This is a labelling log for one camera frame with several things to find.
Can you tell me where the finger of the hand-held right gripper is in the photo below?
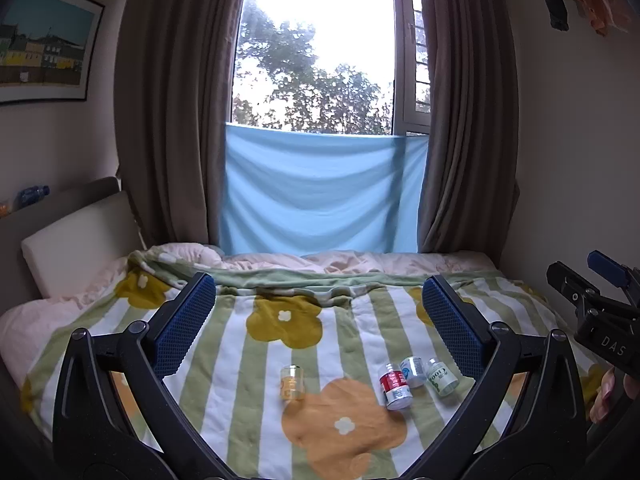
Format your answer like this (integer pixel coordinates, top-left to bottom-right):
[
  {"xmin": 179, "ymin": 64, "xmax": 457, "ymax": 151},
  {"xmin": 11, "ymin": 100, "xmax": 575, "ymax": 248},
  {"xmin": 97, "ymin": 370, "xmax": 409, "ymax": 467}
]
[
  {"xmin": 546, "ymin": 260, "xmax": 602, "ymax": 317},
  {"xmin": 587, "ymin": 250, "xmax": 640, "ymax": 311}
]

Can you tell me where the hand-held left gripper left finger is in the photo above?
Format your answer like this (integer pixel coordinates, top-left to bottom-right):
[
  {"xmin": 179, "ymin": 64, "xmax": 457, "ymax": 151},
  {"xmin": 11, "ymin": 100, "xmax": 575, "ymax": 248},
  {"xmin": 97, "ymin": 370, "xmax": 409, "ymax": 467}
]
[{"xmin": 51, "ymin": 271, "xmax": 227, "ymax": 480}]

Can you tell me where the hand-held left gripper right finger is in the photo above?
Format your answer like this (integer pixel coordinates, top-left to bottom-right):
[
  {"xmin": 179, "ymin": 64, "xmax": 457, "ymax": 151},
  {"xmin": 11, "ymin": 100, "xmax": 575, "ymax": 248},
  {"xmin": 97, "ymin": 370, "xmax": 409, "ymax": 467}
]
[{"xmin": 410, "ymin": 274, "xmax": 590, "ymax": 480}]

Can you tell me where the small clear glass cup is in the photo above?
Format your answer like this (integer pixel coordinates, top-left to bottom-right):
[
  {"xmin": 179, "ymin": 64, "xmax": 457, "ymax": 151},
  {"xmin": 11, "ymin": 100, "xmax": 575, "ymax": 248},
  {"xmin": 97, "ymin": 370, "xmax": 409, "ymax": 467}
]
[{"xmin": 279, "ymin": 364, "xmax": 307, "ymax": 402}]

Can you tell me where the person's right hand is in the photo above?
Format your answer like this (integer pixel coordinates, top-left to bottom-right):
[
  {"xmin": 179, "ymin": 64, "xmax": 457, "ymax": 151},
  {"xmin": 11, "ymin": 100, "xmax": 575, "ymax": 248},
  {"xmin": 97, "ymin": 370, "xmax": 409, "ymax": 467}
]
[{"xmin": 589, "ymin": 367, "xmax": 627, "ymax": 424}]

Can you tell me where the small green label bottle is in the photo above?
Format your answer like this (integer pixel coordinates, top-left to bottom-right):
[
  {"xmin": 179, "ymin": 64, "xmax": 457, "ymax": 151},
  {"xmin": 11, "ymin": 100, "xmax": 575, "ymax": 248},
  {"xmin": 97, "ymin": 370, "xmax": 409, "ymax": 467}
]
[{"xmin": 425, "ymin": 357, "xmax": 461, "ymax": 396}]

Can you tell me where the small blue label bottle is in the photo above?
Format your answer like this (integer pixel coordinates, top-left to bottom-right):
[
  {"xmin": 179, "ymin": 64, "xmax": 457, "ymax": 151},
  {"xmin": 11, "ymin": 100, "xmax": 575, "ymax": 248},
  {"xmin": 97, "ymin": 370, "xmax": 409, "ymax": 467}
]
[{"xmin": 399, "ymin": 355, "xmax": 427, "ymax": 389}]

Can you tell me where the small red label bottle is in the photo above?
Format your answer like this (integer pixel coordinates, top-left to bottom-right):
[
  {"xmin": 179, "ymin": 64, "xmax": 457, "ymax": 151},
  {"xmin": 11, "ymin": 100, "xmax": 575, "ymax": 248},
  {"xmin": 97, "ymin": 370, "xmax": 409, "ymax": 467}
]
[{"xmin": 378, "ymin": 363, "xmax": 413, "ymax": 411}]

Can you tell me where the striped floral blanket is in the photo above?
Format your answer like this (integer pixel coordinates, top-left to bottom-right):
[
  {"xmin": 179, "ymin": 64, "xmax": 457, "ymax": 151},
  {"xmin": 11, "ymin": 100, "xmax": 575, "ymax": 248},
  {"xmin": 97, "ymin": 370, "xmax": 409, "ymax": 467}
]
[{"xmin": 20, "ymin": 251, "xmax": 608, "ymax": 480}]

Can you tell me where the white pillow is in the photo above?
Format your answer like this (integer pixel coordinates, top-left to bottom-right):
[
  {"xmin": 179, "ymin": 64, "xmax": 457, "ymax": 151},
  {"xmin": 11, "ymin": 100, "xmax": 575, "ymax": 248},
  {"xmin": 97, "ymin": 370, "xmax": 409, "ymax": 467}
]
[{"xmin": 20, "ymin": 191, "xmax": 142, "ymax": 297}]

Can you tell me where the pink duvet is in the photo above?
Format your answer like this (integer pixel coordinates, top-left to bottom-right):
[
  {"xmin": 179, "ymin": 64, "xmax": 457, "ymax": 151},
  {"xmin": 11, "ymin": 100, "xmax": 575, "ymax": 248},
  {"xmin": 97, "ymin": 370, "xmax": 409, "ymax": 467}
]
[{"xmin": 0, "ymin": 242, "xmax": 496, "ymax": 388}]

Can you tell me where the grey bed headboard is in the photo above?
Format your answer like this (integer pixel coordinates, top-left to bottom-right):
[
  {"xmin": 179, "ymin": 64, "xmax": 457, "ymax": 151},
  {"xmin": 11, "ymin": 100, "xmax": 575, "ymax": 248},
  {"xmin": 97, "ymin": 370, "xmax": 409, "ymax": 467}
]
[{"xmin": 0, "ymin": 176, "xmax": 123, "ymax": 318}]

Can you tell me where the light blue cloth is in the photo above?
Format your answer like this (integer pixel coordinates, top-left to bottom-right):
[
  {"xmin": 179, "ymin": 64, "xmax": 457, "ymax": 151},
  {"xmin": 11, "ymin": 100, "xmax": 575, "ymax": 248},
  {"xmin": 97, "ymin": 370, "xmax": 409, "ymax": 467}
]
[{"xmin": 218, "ymin": 121, "xmax": 430, "ymax": 257}]

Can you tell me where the brown curtain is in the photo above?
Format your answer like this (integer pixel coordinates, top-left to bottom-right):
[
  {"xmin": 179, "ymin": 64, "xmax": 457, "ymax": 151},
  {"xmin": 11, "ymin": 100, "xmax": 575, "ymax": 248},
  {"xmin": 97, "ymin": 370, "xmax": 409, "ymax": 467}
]
[
  {"xmin": 418, "ymin": 0, "xmax": 522, "ymax": 254},
  {"xmin": 114, "ymin": 0, "xmax": 251, "ymax": 252}
]

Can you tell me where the blue plastic bottle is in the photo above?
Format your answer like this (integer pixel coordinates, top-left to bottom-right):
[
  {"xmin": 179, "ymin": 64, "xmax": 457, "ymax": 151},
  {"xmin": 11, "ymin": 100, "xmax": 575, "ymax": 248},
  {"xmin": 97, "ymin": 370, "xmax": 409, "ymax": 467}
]
[{"xmin": 17, "ymin": 185, "xmax": 51, "ymax": 208}]

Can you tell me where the window frame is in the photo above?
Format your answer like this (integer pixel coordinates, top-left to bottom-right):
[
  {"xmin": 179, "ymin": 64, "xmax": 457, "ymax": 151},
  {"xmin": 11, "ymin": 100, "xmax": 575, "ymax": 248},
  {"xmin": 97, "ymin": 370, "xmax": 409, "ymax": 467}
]
[{"xmin": 391, "ymin": 0, "xmax": 434, "ymax": 137}]

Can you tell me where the framed wall picture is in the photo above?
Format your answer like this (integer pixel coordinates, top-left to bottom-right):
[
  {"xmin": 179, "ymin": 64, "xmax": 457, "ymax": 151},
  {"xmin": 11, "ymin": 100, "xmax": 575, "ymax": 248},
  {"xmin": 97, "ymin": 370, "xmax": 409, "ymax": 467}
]
[{"xmin": 0, "ymin": 0, "xmax": 106, "ymax": 106}]

